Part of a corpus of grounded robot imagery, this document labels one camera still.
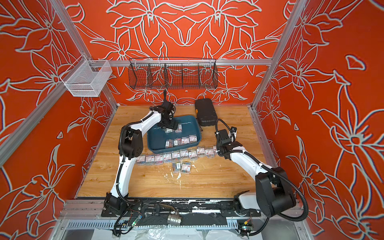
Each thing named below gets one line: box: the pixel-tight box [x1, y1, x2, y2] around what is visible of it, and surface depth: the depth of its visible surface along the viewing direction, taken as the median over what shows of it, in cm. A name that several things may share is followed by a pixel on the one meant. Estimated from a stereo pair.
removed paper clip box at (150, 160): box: [145, 155, 155, 166], surface depth 89 cm
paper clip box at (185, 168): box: [181, 164, 191, 174], surface depth 87 cm
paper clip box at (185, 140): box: [181, 136, 190, 145], surface depth 97 cm
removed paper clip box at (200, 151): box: [196, 146, 206, 157], surface depth 92 cm
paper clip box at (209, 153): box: [205, 149, 215, 159], surface depth 92 cm
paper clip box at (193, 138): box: [189, 134, 198, 143], surface depth 99 cm
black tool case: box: [195, 98, 218, 127], surface depth 113 cm
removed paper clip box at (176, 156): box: [172, 151, 181, 162], surface depth 91 cm
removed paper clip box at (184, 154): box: [180, 149, 189, 160], surface depth 92 cm
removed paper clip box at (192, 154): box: [188, 149, 198, 161], surface depth 92 cm
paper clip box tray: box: [172, 162, 181, 173], surface depth 87 cm
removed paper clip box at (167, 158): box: [163, 152, 173, 164], surface depth 91 cm
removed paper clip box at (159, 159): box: [154, 153, 164, 165], surface depth 90 cm
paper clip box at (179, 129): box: [175, 123, 182, 133], surface depth 105 cm
